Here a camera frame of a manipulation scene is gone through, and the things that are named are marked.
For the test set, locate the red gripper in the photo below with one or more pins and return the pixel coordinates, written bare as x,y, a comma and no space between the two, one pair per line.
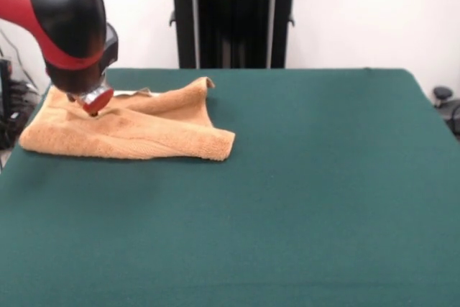
96,100

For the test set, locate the tan terry towel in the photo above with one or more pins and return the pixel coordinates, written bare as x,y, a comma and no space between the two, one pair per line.
143,134

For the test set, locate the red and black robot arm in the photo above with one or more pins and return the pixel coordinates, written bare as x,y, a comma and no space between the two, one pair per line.
64,23

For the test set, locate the black power strip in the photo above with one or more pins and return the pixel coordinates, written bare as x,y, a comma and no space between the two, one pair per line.
21,96

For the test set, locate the black chair caster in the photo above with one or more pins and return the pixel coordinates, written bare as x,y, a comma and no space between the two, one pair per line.
442,93

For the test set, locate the black chair base leg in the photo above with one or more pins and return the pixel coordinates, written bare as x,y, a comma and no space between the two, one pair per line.
453,113

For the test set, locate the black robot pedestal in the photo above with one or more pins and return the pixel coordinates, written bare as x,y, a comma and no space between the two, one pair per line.
233,16

